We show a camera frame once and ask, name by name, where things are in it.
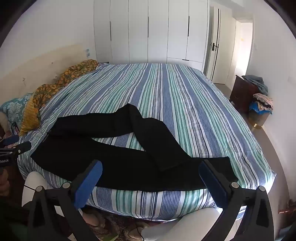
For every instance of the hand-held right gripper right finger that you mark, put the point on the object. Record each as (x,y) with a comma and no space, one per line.
(212,185)

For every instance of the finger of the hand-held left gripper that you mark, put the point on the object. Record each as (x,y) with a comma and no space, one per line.
(22,147)
(11,139)

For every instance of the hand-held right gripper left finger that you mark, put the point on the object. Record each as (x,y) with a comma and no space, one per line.
(89,183)

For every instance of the black pants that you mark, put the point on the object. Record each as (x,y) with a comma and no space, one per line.
(115,162)

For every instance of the smartphone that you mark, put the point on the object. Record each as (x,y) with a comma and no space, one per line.
(14,128)

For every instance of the yellow dotted pillow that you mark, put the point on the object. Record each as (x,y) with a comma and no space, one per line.
(30,118)

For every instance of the teal patterned pillow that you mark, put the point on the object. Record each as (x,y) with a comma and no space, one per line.
(13,106)

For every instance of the patterned rug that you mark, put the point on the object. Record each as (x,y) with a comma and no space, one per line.
(115,224)

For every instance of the white chair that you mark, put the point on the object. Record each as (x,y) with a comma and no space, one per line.
(166,228)

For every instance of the beige headboard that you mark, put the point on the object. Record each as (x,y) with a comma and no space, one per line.
(34,67)

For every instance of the laundry basket with gold base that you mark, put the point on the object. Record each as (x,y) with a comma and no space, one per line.
(257,119)

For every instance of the orange floral blanket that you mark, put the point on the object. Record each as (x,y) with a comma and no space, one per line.
(69,74)

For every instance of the striped bed sheet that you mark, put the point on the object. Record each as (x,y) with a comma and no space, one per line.
(173,104)

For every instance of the dark wooden cabinet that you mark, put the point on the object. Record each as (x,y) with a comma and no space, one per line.
(241,92)

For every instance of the blue-grey clothes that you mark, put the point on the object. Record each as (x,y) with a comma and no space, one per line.
(256,82)

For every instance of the white door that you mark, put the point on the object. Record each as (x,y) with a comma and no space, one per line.
(222,58)

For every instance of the white wardrobe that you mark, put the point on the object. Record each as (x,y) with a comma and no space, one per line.
(138,30)

